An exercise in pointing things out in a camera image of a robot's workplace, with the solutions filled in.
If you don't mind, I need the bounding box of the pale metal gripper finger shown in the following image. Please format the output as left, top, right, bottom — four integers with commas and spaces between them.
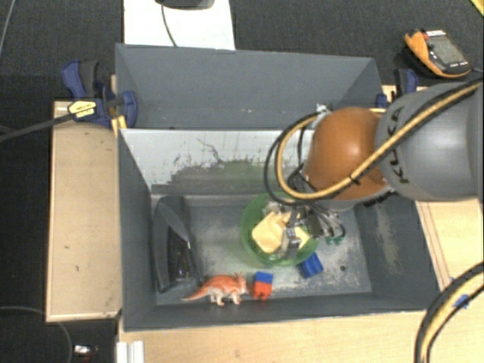
284, 209, 303, 234
283, 231, 304, 261

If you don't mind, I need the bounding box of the yellow sponge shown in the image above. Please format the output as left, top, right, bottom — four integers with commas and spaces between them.
251, 211, 312, 255

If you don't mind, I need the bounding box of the blue ribbed block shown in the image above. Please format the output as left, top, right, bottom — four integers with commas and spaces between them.
298, 252, 324, 279

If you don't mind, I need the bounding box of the clear green plastic bowl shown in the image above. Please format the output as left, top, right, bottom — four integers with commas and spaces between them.
240, 192, 321, 268

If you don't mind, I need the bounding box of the red and blue block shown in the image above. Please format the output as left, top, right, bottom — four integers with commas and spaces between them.
250, 271, 275, 302

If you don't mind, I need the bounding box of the orange toy dinosaur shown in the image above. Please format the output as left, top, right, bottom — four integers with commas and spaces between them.
180, 272, 250, 307

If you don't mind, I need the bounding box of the black curved tray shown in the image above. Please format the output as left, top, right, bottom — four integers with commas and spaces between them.
150, 194, 202, 294

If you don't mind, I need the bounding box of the grey metal bin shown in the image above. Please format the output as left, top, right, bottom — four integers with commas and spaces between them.
114, 42, 442, 332

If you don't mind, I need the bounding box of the pale wood board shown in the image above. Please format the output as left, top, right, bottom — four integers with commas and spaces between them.
45, 100, 124, 323

